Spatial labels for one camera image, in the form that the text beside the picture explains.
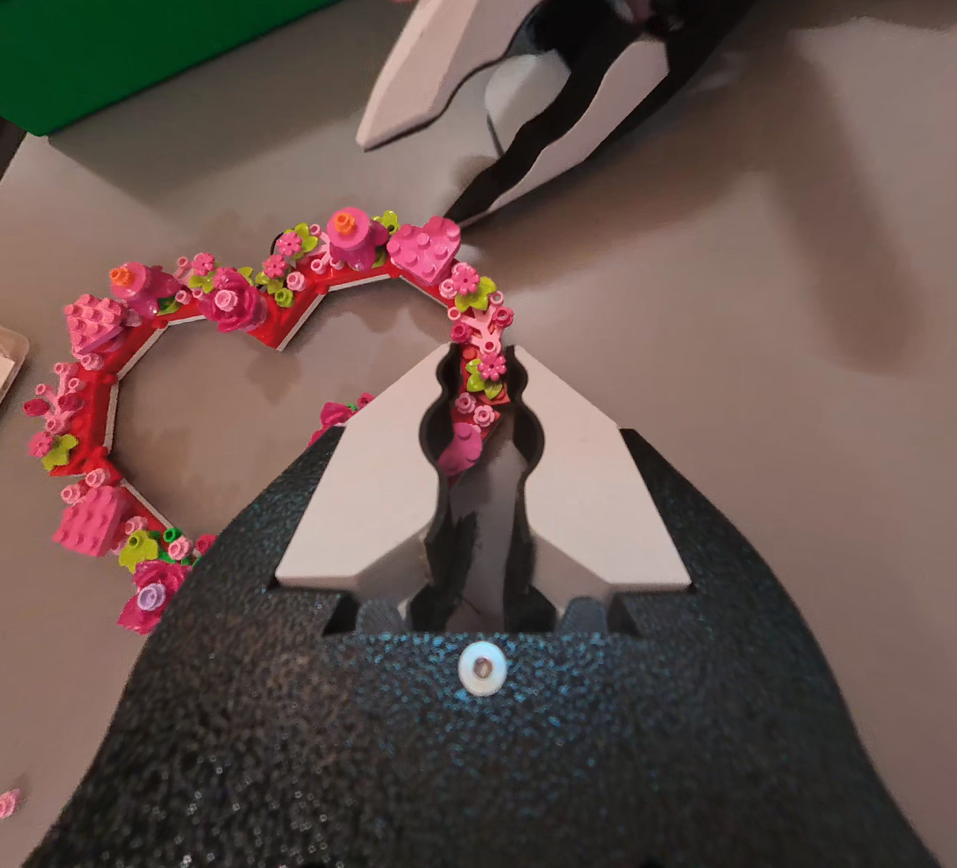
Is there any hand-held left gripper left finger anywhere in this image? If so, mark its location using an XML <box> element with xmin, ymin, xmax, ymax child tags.
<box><xmin>275</xmin><ymin>343</ymin><xmax>457</xmax><ymax>618</ymax></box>

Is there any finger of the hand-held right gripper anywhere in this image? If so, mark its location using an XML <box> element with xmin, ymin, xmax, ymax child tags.
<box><xmin>447</xmin><ymin>33</ymin><xmax>671</xmax><ymax>228</ymax></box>
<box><xmin>356</xmin><ymin>0</ymin><xmax>644</xmax><ymax>153</ymax></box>

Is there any red lego heart flower wreath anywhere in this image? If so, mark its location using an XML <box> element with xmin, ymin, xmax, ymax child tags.
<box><xmin>22</xmin><ymin>205</ymin><xmax>524</xmax><ymax>636</ymax></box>

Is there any green box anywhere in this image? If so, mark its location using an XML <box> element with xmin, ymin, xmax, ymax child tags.
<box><xmin>0</xmin><ymin>0</ymin><xmax>405</xmax><ymax>138</ymax></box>

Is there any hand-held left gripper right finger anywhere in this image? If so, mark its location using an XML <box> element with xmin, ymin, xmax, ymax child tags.
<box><xmin>508</xmin><ymin>343</ymin><xmax>693</xmax><ymax>618</ymax></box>

